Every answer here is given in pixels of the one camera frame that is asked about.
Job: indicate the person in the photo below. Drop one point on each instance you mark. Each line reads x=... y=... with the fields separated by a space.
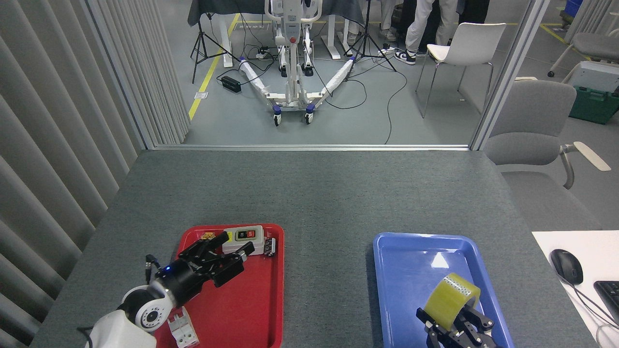
x=423 y=29

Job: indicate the black keyboard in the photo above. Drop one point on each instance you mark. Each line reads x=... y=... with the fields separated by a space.
x=610 y=297

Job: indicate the grey office chair with armrest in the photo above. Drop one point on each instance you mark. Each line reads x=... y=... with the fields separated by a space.
x=527 y=121

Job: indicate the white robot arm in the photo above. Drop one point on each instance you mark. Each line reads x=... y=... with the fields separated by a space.
x=113 y=333

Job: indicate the red plastic tray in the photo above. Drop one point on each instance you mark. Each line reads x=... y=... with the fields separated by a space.
x=251 y=309

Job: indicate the grey two-button switch box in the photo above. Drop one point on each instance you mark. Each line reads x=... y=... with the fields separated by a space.
x=249 y=237

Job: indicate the dark table with white legs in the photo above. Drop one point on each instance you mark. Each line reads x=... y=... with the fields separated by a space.
x=227 y=9

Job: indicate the white power strip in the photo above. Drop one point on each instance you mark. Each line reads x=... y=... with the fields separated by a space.
x=262 y=54

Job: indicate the white plastic chair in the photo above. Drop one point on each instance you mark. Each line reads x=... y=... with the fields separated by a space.
x=471 y=43

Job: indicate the white circuit breaker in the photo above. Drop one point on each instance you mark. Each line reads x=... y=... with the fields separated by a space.
x=184 y=331

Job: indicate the white stand on wheels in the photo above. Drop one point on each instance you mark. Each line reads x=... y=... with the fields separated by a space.
x=292 y=58

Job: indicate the black tripod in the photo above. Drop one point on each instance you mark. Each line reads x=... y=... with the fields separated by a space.
x=199 y=43
x=367 y=38

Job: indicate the grey chair with metal legs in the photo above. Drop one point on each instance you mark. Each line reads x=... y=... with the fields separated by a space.
x=597 y=46

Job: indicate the yellow tape roll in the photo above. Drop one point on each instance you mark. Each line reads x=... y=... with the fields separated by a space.
x=447 y=299

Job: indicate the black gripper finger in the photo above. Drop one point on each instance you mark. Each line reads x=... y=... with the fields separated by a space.
x=476 y=328
x=200 y=251
x=227 y=268
x=437 y=336

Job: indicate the white desk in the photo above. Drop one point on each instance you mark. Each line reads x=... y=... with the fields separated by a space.
x=592 y=251

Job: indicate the black yellow push button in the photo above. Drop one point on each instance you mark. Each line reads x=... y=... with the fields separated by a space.
x=208 y=236

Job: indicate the grey box on bin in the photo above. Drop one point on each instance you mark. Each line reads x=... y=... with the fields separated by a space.
x=597 y=76

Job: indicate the black computer mouse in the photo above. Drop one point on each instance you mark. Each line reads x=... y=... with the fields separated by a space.
x=567 y=266

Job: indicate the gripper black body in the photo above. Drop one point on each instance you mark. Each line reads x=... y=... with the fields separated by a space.
x=181 y=282

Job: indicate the blue plastic tray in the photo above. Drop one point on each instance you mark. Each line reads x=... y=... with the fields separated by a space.
x=401 y=270

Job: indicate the small black terminal block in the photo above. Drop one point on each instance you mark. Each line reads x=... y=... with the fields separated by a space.
x=270 y=246

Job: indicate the grey ribbed partition panel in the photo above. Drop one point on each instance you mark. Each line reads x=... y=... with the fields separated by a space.
x=48 y=145

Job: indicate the silver post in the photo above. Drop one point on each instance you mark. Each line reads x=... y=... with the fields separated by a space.
x=508 y=72

